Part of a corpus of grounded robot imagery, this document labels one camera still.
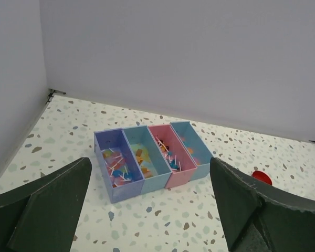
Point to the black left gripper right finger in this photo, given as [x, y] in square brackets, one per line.
[256, 216]

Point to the blue end candy bin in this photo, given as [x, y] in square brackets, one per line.
[197, 149]

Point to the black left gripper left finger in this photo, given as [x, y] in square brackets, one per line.
[43, 215]

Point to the red jar lid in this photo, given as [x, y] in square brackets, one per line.
[262, 177]

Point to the purple candy bin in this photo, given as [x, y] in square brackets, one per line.
[122, 176]

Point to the pink candy bin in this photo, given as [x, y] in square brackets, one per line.
[178, 159]

